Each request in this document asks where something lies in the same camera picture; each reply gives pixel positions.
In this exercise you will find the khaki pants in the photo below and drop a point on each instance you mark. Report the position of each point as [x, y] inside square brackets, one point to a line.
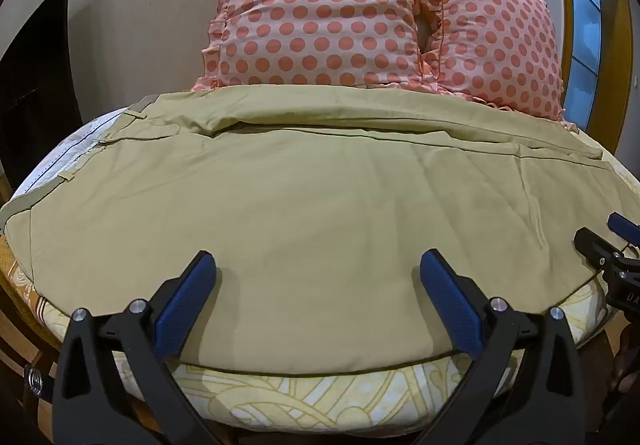
[310, 225]

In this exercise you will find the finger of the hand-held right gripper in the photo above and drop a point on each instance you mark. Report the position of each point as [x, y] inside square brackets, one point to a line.
[624, 228]
[592, 247]

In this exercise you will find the wooden bed frame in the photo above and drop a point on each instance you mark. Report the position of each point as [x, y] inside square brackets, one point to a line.
[30, 350]

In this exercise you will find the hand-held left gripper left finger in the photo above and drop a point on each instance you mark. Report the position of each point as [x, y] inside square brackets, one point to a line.
[186, 297]

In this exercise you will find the dark wooden door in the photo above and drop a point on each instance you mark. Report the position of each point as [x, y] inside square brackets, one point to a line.
[36, 75]

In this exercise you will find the yellow patterned bed sheet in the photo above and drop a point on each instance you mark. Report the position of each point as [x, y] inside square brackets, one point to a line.
[310, 400]

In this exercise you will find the yellow framed window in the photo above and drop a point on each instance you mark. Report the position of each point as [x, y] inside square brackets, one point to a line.
[575, 20]

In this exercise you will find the pink polka dot pillow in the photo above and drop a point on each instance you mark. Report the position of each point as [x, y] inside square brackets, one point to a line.
[495, 40]
[320, 10]

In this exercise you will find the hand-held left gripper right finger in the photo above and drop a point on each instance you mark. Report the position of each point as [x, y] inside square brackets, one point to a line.
[450, 297]

